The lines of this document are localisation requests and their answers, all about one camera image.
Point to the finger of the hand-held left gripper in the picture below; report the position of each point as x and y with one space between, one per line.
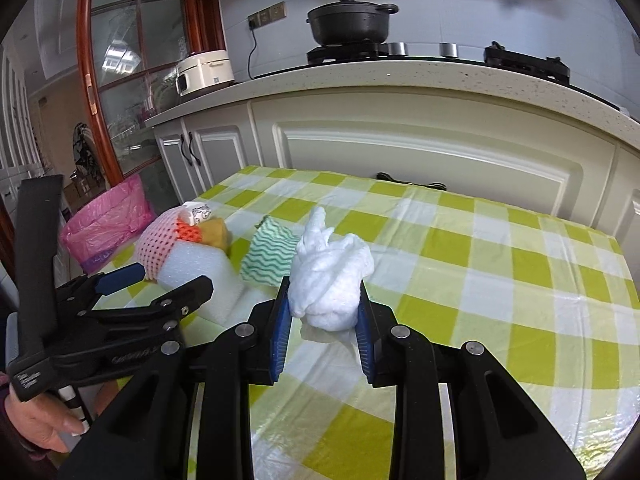
180 302
120 280

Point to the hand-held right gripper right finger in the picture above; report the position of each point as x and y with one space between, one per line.
365 340

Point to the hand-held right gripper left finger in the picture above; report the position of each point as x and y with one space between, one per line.
280 340

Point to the white foam block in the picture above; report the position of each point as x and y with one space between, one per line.
200 275

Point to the large pink foam net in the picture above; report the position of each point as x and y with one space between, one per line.
157 245

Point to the white tissue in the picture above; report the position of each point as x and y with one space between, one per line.
330 280

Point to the orange foam net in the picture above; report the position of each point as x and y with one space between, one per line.
189 232

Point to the yellow sponge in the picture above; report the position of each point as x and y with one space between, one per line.
215 235

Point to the green striped cloth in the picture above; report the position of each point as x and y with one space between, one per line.
267 255

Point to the beige paper wrapper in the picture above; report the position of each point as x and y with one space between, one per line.
195 212

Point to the pink bagged trash bin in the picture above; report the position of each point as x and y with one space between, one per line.
105 220

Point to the person's left hand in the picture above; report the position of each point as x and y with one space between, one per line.
45 420

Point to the cardboard box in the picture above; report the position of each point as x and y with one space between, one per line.
75 191

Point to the white dining chair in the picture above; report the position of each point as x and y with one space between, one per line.
87 150

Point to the green checkered tablecloth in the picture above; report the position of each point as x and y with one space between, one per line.
475 285

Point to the white wardrobe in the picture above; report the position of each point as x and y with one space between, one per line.
15 125

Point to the wooden glass sliding door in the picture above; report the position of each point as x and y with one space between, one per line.
100 85

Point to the cream base cabinets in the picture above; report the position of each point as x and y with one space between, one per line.
425 145

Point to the white rice cooker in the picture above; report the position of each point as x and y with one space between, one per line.
205 72

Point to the speckled kitchen countertop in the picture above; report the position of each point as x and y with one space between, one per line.
400 77

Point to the black gas stove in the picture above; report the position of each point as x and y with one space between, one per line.
500 60

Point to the black cooking pot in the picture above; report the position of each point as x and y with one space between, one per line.
350 22

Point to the gold wall socket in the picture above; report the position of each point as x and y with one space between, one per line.
267 15

